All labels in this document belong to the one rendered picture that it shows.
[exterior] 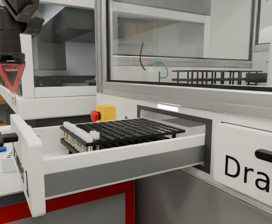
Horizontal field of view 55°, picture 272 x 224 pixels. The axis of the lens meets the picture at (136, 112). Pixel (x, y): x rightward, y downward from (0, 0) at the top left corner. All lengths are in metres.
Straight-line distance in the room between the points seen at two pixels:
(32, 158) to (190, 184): 0.36
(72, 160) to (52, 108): 0.94
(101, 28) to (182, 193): 0.65
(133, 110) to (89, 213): 0.31
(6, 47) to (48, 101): 0.64
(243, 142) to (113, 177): 0.22
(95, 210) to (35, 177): 0.38
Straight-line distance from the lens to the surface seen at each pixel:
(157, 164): 0.49
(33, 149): 0.38
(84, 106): 1.39
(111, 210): 0.77
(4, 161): 0.77
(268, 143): 0.44
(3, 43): 0.74
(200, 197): 0.60
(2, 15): 0.74
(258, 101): 0.46
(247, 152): 0.47
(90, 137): 0.46
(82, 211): 0.74
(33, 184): 0.39
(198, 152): 0.55
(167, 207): 0.71
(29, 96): 1.32
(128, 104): 0.81
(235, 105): 0.49
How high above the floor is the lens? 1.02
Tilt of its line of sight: 8 degrees down
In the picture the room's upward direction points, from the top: straight up
